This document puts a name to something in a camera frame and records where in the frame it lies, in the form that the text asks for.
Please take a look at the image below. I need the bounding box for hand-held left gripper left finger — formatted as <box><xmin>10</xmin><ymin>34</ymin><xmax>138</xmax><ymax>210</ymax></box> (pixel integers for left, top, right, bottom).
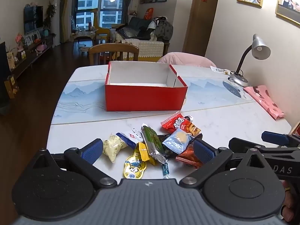
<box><xmin>31</xmin><ymin>139</ymin><xmax>117</xmax><ymax>189</ymax></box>

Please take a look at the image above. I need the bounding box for light blue snack packet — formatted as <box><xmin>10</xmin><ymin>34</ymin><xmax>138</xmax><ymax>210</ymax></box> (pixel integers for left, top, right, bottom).
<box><xmin>162</xmin><ymin>128</ymin><xmax>194</xmax><ymax>155</ymax></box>

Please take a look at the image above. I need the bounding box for person's right hand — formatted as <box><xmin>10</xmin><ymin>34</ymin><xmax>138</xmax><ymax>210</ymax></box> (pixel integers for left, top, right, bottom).
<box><xmin>281</xmin><ymin>180</ymin><xmax>300</xmax><ymax>223</ymax></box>

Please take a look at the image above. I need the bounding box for wooden chair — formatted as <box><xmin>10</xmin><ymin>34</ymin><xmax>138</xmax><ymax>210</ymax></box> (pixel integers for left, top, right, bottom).
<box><xmin>89</xmin><ymin>43</ymin><xmax>140</xmax><ymax>66</ymax></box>

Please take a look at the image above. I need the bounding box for green plant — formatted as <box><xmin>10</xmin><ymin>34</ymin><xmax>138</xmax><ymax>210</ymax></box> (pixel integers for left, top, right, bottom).
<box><xmin>43</xmin><ymin>3</ymin><xmax>57</xmax><ymax>31</ymax></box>

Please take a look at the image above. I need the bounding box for green and silver snack packet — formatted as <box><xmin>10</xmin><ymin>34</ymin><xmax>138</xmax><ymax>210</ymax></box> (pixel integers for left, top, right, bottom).
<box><xmin>141</xmin><ymin>123</ymin><xmax>169</xmax><ymax>164</ymax></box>

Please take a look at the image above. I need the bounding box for brown foil snack packet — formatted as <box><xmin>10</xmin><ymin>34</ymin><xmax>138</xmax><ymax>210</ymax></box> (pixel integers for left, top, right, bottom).
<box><xmin>176</xmin><ymin>144</ymin><xmax>204</xmax><ymax>169</ymax></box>

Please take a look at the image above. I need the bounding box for yellow giraffe chair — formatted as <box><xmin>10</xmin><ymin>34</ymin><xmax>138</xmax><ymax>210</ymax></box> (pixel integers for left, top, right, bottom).
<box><xmin>90</xmin><ymin>8</ymin><xmax>110</xmax><ymax>44</ymax></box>

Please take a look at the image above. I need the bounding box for white and blue snack packet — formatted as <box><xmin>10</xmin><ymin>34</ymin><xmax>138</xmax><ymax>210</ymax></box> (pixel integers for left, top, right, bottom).
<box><xmin>116</xmin><ymin>128</ymin><xmax>144</xmax><ymax>150</ymax></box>

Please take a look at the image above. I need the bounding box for pile of clothes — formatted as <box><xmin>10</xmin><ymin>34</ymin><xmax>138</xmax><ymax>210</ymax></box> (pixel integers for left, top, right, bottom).
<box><xmin>148</xmin><ymin>16</ymin><xmax>174</xmax><ymax>43</ymax></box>

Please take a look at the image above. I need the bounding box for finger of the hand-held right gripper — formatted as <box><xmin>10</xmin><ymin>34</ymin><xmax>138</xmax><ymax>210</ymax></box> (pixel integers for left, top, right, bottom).
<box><xmin>261</xmin><ymin>131</ymin><xmax>300</xmax><ymax>147</ymax></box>
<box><xmin>228</xmin><ymin>137</ymin><xmax>261</xmax><ymax>155</ymax></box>

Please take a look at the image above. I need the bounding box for large window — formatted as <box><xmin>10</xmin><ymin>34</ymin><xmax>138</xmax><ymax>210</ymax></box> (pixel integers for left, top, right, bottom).
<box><xmin>70</xmin><ymin>0</ymin><xmax>125</xmax><ymax>30</ymax></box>

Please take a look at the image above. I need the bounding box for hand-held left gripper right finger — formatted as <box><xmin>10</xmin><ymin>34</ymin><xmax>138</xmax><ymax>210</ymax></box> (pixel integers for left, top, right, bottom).
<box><xmin>179</xmin><ymin>139</ymin><xmax>270</xmax><ymax>189</ymax></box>

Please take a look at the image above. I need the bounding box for pale yellow snack packet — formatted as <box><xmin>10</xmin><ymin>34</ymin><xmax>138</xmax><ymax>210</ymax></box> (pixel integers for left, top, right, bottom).
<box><xmin>103</xmin><ymin>133</ymin><xmax>128</xmax><ymax>163</ymax></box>

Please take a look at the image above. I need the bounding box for dark wooden television cabinet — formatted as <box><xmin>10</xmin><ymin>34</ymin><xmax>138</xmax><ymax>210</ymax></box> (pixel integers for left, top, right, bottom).
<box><xmin>9</xmin><ymin>34</ymin><xmax>54</xmax><ymax>75</ymax></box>

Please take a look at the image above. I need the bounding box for sofa with cream cover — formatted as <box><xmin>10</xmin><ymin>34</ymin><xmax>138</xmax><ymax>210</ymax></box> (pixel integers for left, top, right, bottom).
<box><xmin>110</xmin><ymin>16</ymin><xmax>169</xmax><ymax>62</ymax></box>

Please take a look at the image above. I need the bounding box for white tower air conditioner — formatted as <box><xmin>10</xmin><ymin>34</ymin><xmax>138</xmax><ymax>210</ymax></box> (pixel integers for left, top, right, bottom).
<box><xmin>50</xmin><ymin>0</ymin><xmax>62</xmax><ymax>46</ymax></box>

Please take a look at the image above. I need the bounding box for pink padded chair cover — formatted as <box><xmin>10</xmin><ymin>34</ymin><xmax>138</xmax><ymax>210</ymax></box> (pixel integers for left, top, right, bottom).
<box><xmin>157</xmin><ymin>52</ymin><xmax>217</xmax><ymax>68</ymax></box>

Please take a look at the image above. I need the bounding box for red cardboard box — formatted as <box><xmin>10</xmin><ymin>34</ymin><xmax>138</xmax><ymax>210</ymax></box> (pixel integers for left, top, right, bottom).
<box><xmin>105</xmin><ymin>60</ymin><xmax>188</xmax><ymax>112</ymax></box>

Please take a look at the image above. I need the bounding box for curtain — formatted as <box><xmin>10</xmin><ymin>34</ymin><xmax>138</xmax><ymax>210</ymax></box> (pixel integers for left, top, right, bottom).
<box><xmin>123</xmin><ymin>0</ymin><xmax>134</xmax><ymax>26</ymax></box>
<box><xmin>58</xmin><ymin>0</ymin><xmax>72</xmax><ymax>44</ymax></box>

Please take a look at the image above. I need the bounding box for coffee table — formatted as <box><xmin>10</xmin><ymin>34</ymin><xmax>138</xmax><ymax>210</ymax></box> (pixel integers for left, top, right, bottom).
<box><xmin>70</xmin><ymin>28</ymin><xmax>99</xmax><ymax>45</ymax></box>

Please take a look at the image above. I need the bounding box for blue candy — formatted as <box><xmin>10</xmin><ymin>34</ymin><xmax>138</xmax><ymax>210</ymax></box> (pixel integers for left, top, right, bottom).
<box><xmin>162</xmin><ymin>162</ymin><xmax>170</xmax><ymax>180</ymax></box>

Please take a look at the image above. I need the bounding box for yellow cartoon print pouch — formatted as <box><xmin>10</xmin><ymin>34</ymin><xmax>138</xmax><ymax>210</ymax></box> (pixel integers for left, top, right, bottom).
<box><xmin>123</xmin><ymin>150</ymin><xmax>147</xmax><ymax>180</ymax></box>

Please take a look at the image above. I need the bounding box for red chips packet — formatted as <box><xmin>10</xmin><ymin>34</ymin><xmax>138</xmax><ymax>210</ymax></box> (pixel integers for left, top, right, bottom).
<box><xmin>161</xmin><ymin>111</ymin><xmax>202</xmax><ymax>137</ymax></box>

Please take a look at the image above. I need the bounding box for wooden door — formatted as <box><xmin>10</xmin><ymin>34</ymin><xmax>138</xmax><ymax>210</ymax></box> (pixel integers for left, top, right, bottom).
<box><xmin>187</xmin><ymin>0</ymin><xmax>221</xmax><ymax>57</ymax></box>

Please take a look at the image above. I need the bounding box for small white packet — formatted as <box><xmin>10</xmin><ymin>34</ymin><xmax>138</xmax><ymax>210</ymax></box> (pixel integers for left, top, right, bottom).
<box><xmin>210</xmin><ymin>66</ymin><xmax>231</xmax><ymax>75</ymax></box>

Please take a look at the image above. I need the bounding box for silver desk lamp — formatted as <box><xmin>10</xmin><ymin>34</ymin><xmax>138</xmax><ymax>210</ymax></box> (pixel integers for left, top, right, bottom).
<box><xmin>228</xmin><ymin>34</ymin><xmax>272</xmax><ymax>88</ymax></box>

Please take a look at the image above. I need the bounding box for pink patterned bag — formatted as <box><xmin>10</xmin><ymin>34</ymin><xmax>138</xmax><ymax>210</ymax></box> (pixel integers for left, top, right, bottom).
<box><xmin>243</xmin><ymin>85</ymin><xmax>286</xmax><ymax>121</ymax></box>

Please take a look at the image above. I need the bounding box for television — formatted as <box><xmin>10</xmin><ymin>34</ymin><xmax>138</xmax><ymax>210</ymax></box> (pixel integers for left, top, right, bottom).
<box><xmin>23</xmin><ymin>5</ymin><xmax>44</xmax><ymax>34</ymax></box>

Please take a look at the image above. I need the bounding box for framed figure picture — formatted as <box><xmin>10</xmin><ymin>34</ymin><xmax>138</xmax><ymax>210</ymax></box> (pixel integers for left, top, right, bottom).
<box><xmin>275</xmin><ymin>0</ymin><xmax>300</xmax><ymax>26</ymax></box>

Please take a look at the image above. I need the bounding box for brown cardboard box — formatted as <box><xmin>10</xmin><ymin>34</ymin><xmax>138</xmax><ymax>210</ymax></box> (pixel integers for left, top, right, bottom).
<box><xmin>3</xmin><ymin>75</ymin><xmax>20</xmax><ymax>99</ymax></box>

